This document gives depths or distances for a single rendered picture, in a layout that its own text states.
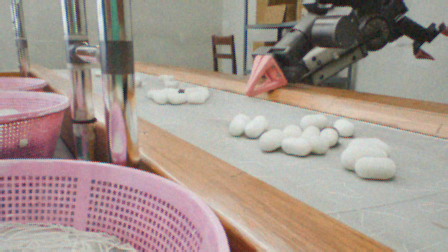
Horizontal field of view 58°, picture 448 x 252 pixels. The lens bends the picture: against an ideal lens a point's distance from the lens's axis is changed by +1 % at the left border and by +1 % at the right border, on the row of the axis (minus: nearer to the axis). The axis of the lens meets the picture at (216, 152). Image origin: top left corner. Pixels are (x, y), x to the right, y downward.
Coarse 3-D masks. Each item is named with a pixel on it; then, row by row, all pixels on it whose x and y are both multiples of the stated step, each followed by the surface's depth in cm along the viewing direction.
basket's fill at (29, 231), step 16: (0, 224) 27; (16, 224) 27; (48, 224) 27; (0, 240) 24; (16, 240) 25; (32, 240) 24; (48, 240) 24; (64, 240) 25; (80, 240) 25; (96, 240) 25; (112, 240) 26
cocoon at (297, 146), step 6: (288, 138) 40; (294, 138) 40; (300, 138) 40; (282, 144) 41; (288, 144) 40; (294, 144) 40; (300, 144) 39; (306, 144) 39; (288, 150) 40; (294, 150) 40; (300, 150) 39; (306, 150) 39
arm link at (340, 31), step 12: (312, 0) 77; (324, 12) 77; (336, 12) 73; (348, 12) 71; (324, 24) 72; (336, 24) 69; (348, 24) 71; (360, 24) 72; (312, 36) 74; (324, 36) 72; (336, 36) 70; (348, 36) 71
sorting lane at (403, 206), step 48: (144, 96) 83; (240, 96) 83; (240, 144) 45; (336, 144) 45; (432, 144) 45; (288, 192) 31; (336, 192) 31; (384, 192) 31; (432, 192) 31; (384, 240) 23; (432, 240) 23
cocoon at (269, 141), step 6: (270, 132) 41; (276, 132) 42; (282, 132) 42; (264, 138) 41; (270, 138) 41; (276, 138) 41; (282, 138) 42; (264, 144) 41; (270, 144) 41; (276, 144) 41; (264, 150) 42; (270, 150) 41
